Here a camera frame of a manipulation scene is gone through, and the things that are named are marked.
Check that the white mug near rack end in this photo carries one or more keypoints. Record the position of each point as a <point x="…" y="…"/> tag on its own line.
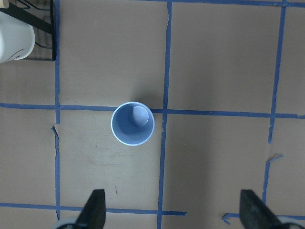
<point x="17" y="39"/>

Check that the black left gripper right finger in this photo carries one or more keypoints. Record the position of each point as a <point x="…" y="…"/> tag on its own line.
<point x="254" y="214"/>

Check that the light blue plastic cup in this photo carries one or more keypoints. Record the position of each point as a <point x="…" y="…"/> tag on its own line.
<point x="132" y="123"/>

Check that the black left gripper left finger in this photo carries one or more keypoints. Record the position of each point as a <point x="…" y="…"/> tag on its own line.
<point x="93" y="215"/>

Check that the black wire mug rack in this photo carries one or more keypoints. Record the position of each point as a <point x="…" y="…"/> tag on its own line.
<point x="41" y="15"/>

